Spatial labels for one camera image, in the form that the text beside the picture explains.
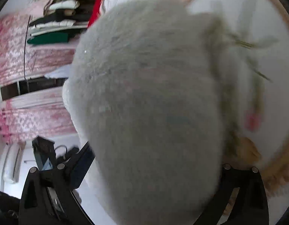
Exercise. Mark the white fuzzy knit sweater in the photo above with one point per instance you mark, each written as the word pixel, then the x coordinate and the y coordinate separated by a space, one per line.
pixel 141 93

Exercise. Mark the white diamond-pattern floral mat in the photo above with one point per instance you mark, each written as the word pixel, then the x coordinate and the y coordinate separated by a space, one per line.
pixel 247 44

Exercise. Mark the red floral blanket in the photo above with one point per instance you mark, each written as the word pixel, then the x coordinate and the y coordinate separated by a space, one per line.
pixel 95 12

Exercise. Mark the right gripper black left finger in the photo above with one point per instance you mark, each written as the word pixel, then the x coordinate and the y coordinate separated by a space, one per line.
pixel 48 198

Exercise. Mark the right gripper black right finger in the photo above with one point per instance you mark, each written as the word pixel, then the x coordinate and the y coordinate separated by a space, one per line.
pixel 251 205

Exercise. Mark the clothes rack with hanging clothes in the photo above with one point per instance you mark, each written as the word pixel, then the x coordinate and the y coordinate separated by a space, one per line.
pixel 57 21

